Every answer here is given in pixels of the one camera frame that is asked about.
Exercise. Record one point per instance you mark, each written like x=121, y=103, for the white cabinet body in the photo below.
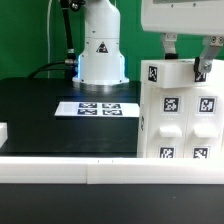
x=144, y=117

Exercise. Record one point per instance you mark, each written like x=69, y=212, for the white U-shaped obstacle fence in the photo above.
x=64, y=170

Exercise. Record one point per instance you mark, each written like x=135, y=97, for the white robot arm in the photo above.
x=102, y=64

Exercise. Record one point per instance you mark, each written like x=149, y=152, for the white cabinet top box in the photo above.
x=179, y=73

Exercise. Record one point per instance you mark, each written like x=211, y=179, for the white marker base plate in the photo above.
x=97, y=109

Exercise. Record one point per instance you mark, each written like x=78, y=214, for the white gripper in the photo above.
x=195, y=17

